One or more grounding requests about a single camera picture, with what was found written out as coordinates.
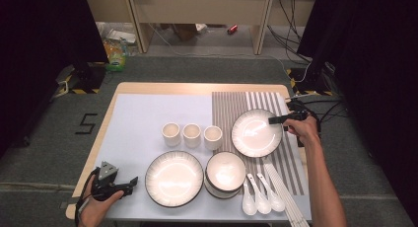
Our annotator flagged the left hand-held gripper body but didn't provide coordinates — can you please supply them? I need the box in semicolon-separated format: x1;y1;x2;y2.
91;160;129;201

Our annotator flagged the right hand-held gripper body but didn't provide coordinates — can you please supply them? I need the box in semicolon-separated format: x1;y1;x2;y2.
285;94;312;123

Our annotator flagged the white dark-rimmed plate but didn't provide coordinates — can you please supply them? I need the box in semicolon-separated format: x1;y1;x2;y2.
231;108;284;158
144;150;205;208

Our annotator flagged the bundle of white chopsticks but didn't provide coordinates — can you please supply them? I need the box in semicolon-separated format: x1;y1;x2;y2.
263;163;311;227

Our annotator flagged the white ceramic spoon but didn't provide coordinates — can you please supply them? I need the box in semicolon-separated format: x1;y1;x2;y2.
256;173;286;213
246;173;272;215
242;179;258;216

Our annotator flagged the person's right hand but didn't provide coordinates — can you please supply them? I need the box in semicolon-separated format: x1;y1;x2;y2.
283;117;321;146

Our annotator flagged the person's left hand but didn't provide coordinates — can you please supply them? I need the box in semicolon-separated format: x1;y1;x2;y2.
78;174;125;225

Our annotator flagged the black stand base hazard tape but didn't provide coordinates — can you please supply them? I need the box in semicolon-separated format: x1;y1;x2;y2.
55;60;107;96
286;63;334;97

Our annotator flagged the pale blue table sheet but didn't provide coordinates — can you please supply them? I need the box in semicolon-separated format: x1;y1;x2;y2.
78;93;314;223

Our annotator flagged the grey striped placemat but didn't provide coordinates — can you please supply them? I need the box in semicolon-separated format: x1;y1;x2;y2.
211;91;305;196

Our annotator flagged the white ceramic cup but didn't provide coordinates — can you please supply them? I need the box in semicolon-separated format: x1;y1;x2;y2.
161;121;182;148
181;122;202;149
203;125;224;152

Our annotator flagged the black curtain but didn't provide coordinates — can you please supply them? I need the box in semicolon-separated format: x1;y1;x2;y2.
0;0;109;159
297;0;418;218

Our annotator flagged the green yellow snack bag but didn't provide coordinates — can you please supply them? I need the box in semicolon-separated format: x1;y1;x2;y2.
103;38;130;73

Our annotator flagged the brown cardboard box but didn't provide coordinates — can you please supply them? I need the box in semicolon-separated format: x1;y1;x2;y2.
172;23;198;42

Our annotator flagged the beige wooden desk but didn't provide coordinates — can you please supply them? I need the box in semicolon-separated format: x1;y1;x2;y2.
122;0;275;56

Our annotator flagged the white plastic bag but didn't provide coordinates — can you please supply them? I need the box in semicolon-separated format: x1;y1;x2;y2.
97;22;137;45

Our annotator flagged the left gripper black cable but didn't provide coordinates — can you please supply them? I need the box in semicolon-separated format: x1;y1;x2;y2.
74;167;100;226

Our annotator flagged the black floor cable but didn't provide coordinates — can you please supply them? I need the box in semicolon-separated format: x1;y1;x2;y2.
309;99;344;107
318;102;349;124

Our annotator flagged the black power cable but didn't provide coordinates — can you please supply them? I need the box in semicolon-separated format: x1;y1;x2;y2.
266;24;314;64
277;0;304;42

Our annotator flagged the short white cable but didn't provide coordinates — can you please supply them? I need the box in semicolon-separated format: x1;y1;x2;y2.
50;80;70;100

